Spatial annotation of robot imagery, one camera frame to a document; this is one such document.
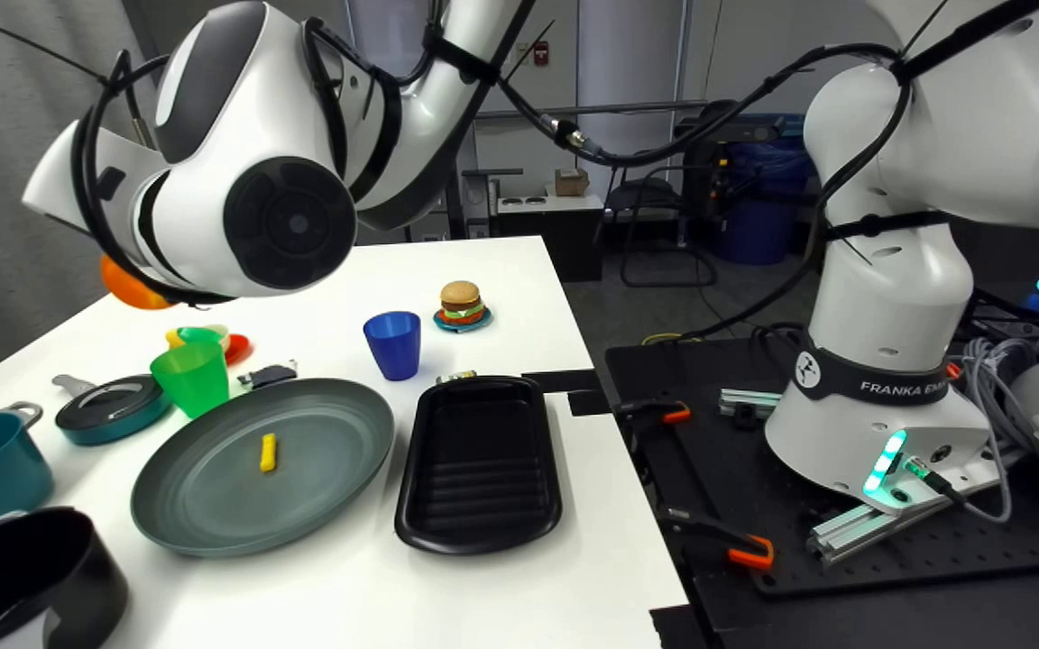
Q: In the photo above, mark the blue plastic cup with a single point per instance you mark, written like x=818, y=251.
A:
x=394, y=347

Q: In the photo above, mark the small teal saucer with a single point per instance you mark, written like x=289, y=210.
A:
x=477, y=321

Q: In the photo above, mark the black perforated base board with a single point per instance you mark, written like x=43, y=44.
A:
x=714, y=479

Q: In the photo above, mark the toy hamburger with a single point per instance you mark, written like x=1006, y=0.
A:
x=460, y=295

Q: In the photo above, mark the black flat bracket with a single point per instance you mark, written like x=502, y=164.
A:
x=561, y=385

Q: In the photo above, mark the black rectangular tray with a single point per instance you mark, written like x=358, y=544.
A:
x=477, y=471

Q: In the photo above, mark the green plastic cup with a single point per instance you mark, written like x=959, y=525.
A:
x=193, y=383

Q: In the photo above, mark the orange plastic cup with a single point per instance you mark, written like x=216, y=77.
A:
x=129, y=290

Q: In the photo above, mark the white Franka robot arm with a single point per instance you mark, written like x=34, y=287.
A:
x=245, y=110

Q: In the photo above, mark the gray round plate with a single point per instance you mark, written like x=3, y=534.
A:
x=304, y=506

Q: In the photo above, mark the black cooking pot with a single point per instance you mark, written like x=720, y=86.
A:
x=26, y=578

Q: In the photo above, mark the green cream toy food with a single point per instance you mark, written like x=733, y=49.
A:
x=198, y=336

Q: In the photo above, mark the black chair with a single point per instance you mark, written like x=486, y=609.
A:
x=658, y=204

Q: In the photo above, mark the aluminum profile rail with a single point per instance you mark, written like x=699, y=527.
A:
x=864, y=527

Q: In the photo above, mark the yellow toy fry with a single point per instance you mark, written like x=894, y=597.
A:
x=268, y=453

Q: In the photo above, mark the blue barrel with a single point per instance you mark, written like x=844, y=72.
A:
x=767, y=191

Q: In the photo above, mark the black orange-tipped clamp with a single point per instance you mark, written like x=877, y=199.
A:
x=658, y=415
x=739, y=544

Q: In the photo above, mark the dark desk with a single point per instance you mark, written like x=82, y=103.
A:
x=559, y=234

